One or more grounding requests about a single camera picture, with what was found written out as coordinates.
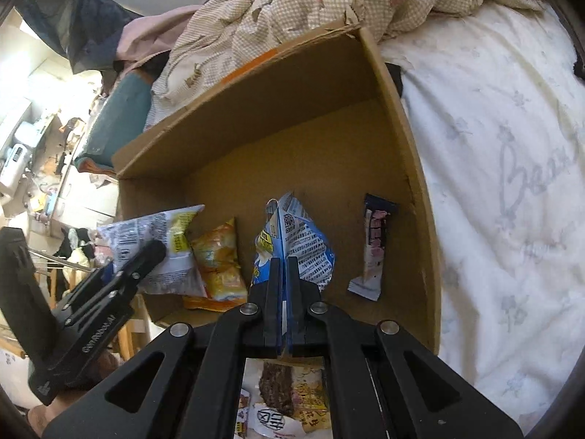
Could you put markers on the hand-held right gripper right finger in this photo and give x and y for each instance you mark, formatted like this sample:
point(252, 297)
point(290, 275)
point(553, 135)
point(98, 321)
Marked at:
point(293, 311)

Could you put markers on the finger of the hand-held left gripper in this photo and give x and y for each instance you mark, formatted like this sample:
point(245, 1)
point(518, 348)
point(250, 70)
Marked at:
point(106, 274)
point(151, 254)

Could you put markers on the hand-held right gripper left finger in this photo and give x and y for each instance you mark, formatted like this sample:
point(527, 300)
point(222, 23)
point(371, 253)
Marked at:
point(275, 311)

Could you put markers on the white and yellow snack packet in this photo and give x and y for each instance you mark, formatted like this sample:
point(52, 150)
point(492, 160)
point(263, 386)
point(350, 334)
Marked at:
point(151, 224)

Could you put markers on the light blue snack packet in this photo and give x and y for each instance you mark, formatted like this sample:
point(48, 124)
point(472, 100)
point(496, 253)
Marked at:
point(306, 238)

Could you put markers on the cardboard box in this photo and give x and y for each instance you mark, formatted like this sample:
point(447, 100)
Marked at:
point(297, 146)

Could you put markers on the pile of clothes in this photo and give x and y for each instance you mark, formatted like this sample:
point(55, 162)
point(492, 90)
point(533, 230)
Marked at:
point(77, 242)

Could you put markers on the orange yellow snack packet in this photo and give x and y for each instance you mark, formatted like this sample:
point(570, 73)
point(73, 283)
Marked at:
point(219, 265)

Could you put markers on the white drawer cabinet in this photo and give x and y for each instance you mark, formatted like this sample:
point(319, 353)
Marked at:
point(87, 201)

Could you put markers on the beige printed snack packet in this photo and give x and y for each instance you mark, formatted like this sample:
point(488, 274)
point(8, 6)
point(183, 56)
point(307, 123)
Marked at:
point(301, 388)

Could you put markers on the pink and black bar packet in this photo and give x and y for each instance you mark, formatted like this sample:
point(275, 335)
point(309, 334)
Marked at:
point(372, 256)

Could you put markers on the white packet with black mark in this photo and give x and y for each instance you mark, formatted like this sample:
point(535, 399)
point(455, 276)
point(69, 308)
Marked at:
point(274, 420)

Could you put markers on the teal pillow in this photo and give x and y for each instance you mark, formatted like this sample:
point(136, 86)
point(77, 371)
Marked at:
point(119, 119)

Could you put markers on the white appliance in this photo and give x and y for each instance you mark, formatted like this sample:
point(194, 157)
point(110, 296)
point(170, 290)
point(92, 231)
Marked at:
point(18, 155)

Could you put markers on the pink cloth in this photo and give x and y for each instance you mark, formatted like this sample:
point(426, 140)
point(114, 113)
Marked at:
point(155, 27)

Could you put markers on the dark hanging jacket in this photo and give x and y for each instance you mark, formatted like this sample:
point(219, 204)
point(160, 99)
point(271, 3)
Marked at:
point(91, 23)

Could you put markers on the white flowered bed sheet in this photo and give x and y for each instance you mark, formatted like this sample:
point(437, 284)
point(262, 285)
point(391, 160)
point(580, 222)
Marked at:
point(493, 146)

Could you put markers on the beige checked duvet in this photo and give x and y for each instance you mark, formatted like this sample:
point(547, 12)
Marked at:
point(297, 0)

